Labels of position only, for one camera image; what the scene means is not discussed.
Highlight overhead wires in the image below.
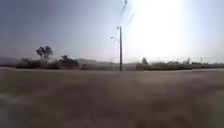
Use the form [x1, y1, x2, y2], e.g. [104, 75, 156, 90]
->
[118, 0, 138, 28]

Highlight pole with street lamp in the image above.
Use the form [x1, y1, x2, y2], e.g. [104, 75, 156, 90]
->
[110, 25, 124, 72]

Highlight grey asphalt road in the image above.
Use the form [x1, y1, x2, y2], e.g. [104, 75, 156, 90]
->
[0, 66, 224, 128]

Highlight row of distant trees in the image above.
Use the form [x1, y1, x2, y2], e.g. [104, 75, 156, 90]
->
[134, 56, 224, 71]

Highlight distant hill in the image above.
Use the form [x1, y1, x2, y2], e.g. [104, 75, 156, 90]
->
[74, 57, 120, 70]

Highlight tall dark tree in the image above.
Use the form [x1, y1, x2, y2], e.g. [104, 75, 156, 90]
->
[35, 45, 54, 64]

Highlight dark bushes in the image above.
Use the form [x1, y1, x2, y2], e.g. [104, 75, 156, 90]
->
[14, 54, 88, 71]

